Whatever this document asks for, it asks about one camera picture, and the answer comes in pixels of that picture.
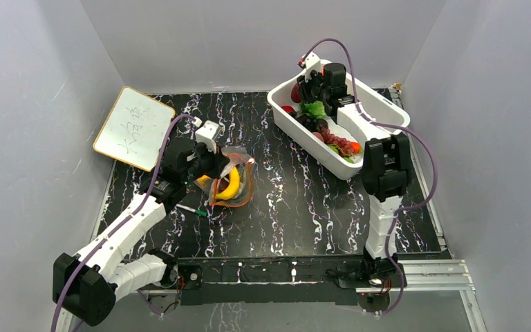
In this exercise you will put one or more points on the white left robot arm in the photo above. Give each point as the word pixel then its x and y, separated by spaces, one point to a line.
pixel 89 283

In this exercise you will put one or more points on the dark red toy fruit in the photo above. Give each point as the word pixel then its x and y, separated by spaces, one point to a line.
pixel 223 184

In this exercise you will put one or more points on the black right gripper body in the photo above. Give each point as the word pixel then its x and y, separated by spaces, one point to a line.
pixel 312 88

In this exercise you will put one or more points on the white dry-erase board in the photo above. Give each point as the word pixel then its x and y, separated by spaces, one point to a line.
pixel 134 129

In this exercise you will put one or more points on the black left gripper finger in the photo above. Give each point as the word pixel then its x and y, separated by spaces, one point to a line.
pixel 221 160
pixel 223 174

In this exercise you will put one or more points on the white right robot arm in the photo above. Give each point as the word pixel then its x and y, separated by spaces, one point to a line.
pixel 386 174

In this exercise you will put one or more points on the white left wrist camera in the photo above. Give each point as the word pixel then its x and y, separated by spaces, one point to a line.
pixel 208 133

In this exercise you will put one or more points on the white plastic bin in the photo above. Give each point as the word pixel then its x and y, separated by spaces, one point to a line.
pixel 302 133

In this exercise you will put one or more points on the green toy lettuce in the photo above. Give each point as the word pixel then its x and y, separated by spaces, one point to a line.
pixel 315 109

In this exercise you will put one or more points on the purple toy eggplant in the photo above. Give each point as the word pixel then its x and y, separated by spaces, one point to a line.
pixel 295 95

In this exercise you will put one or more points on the green capped marker pen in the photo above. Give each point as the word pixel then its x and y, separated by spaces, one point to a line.
pixel 192 210

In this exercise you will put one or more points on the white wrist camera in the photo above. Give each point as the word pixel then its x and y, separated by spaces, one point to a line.
pixel 208 133
pixel 309 63

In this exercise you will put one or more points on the yellow toy bell pepper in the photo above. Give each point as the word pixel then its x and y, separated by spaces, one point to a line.
pixel 204 181

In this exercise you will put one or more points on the dark toy grape bunch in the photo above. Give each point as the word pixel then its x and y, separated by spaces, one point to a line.
pixel 312 123

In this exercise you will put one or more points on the red toy apple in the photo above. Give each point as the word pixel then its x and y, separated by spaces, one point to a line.
pixel 288 109

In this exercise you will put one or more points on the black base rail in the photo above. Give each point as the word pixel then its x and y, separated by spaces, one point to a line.
pixel 348 280

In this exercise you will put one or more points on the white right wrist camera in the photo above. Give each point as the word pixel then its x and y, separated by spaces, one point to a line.
pixel 309 63

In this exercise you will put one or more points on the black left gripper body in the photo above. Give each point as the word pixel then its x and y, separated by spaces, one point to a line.
pixel 205 164

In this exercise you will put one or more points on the yellow toy banana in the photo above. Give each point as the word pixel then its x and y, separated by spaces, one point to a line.
pixel 233 188

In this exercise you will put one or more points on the red toy grape bunch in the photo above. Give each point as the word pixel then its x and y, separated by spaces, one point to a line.
pixel 342 146

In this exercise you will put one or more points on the clear zip bag orange zipper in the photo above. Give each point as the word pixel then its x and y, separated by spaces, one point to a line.
pixel 240 158

